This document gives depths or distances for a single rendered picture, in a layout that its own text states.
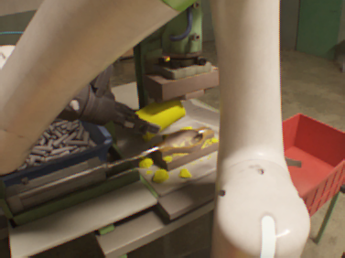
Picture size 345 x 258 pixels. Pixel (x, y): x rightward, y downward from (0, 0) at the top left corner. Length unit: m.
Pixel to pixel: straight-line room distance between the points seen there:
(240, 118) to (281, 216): 0.16
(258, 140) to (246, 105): 0.06
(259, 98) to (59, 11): 0.29
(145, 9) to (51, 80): 0.11
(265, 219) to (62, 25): 0.30
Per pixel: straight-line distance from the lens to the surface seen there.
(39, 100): 0.29
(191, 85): 0.60
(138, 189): 0.63
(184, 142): 0.74
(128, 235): 0.60
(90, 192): 0.62
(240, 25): 0.37
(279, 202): 0.36
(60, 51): 0.25
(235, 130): 0.43
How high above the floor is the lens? 1.41
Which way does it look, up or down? 27 degrees down
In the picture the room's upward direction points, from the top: 3 degrees counter-clockwise
